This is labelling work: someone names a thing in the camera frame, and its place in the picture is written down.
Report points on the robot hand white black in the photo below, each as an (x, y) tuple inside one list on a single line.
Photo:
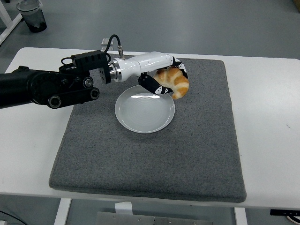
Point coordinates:
[(145, 64)]

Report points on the croissant bread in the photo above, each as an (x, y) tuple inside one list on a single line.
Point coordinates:
[(178, 84)]

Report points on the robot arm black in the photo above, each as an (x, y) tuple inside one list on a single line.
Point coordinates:
[(35, 84)]

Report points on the white round plate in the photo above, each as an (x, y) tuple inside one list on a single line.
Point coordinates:
[(140, 112)]

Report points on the grey metal plate with screws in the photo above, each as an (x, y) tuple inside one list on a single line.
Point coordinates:
[(152, 220)]

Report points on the small clear square lid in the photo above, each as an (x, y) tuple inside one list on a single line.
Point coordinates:
[(105, 41)]

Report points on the grey felt mat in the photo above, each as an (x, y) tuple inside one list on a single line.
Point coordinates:
[(140, 164)]

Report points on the clear plastic cup dark drink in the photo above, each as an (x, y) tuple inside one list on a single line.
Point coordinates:
[(35, 21)]

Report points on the white table leg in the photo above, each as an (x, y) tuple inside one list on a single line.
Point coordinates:
[(62, 213), (240, 218)]

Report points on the black flat bar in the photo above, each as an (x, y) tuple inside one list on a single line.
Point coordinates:
[(283, 212)]

